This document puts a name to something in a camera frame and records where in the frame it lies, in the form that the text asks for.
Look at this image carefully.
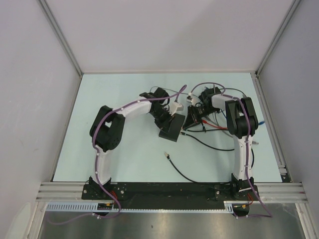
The loose black ethernet cable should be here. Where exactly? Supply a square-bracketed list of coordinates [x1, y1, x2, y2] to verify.
[163, 145, 256, 184]

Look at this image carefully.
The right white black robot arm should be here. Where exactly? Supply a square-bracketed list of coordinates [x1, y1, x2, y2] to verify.
[182, 87, 258, 200]

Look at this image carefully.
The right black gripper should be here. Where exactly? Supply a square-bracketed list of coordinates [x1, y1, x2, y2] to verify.
[183, 105, 218, 130]

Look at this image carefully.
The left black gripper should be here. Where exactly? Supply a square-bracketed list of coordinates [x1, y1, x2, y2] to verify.
[150, 108, 175, 134]

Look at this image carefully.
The black ethernet cable teal boot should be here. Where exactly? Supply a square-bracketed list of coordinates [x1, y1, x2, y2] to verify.
[180, 132, 235, 152]

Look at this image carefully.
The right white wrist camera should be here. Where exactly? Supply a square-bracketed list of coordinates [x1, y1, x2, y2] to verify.
[186, 93, 196, 105]

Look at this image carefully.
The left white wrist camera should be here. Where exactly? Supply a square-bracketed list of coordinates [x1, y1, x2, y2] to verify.
[169, 102, 184, 115]

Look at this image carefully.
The red ethernet cable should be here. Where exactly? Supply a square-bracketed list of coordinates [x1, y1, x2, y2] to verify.
[201, 119, 229, 130]

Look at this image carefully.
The black network switch box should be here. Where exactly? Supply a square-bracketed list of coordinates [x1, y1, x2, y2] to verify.
[159, 114, 185, 142]

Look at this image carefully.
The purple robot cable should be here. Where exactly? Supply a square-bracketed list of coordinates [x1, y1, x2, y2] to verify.
[189, 82, 274, 220]
[47, 84, 187, 225]

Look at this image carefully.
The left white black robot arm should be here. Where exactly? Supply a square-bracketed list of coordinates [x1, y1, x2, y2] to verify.
[90, 88, 174, 199]

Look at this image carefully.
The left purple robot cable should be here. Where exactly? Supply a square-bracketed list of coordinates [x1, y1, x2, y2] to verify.
[47, 84, 187, 225]

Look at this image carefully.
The thin black power cable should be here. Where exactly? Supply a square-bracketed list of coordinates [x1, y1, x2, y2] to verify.
[149, 86, 207, 134]

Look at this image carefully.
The aluminium frame rail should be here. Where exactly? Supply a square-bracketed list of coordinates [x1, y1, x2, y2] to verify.
[36, 181, 87, 201]

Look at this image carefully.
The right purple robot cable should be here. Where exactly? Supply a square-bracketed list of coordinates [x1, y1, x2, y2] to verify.
[189, 82, 274, 220]

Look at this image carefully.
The white slotted cable duct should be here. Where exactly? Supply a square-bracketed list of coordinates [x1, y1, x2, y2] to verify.
[46, 202, 233, 214]

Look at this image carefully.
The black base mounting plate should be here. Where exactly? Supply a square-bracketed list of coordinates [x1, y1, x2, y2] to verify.
[82, 182, 261, 210]

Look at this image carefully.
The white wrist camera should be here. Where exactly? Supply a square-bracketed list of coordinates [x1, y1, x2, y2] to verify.
[186, 93, 196, 105]
[169, 102, 184, 115]

